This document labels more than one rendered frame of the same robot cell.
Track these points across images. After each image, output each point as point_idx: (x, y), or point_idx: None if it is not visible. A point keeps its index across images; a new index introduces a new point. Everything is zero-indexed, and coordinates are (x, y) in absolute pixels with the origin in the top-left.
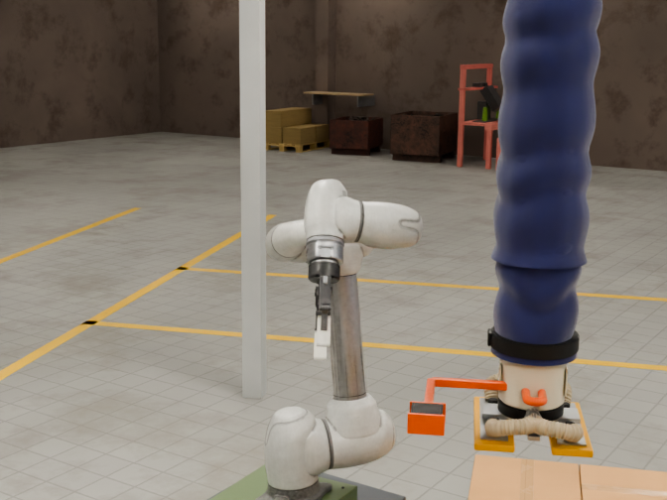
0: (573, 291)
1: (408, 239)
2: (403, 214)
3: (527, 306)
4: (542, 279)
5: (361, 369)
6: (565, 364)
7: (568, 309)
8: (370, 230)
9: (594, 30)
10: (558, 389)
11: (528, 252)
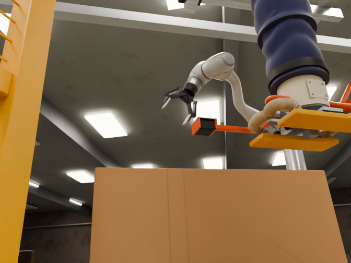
0: (293, 33)
1: (218, 62)
2: (216, 54)
3: (267, 56)
4: (268, 37)
5: (299, 169)
6: (306, 78)
7: (287, 42)
8: (204, 67)
9: None
10: (301, 93)
11: (259, 30)
